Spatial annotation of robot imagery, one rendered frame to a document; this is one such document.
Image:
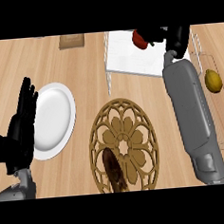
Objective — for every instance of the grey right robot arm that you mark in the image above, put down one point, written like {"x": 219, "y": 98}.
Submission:
{"x": 193, "y": 117}

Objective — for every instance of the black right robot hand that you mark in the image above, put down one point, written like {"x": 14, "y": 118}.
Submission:
{"x": 177, "y": 40}

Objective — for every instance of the yellow lemon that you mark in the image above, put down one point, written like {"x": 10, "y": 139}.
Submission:
{"x": 213, "y": 80}

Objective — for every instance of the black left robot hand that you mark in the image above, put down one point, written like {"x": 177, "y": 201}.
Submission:
{"x": 21, "y": 130}

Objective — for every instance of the dark brown elongated vegetable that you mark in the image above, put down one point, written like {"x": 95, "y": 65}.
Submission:
{"x": 114, "y": 170}

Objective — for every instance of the red bell pepper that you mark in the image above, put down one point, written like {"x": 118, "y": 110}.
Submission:
{"x": 139, "y": 41}

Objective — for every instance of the brown ornate round placemat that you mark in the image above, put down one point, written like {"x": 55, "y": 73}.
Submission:
{"x": 125, "y": 138}

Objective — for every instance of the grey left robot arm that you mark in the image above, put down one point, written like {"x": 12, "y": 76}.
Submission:
{"x": 18, "y": 186}

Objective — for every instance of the white round plate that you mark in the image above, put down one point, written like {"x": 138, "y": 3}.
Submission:
{"x": 53, "y": 120}

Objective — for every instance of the brown rectangular box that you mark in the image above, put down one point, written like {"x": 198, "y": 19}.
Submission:
{"x": 71, "y": 41}

